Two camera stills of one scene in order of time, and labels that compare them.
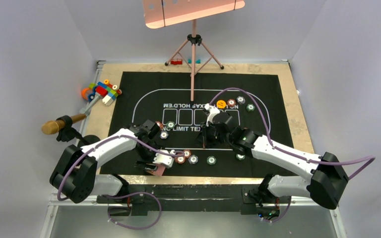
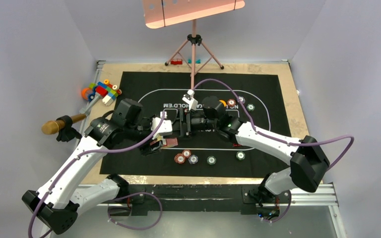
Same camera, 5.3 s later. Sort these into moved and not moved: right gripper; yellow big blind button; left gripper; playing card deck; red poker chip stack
Moved: left gripper; playing card deck; right gripper
Not moved: red poker chip stack; yellow big blind button
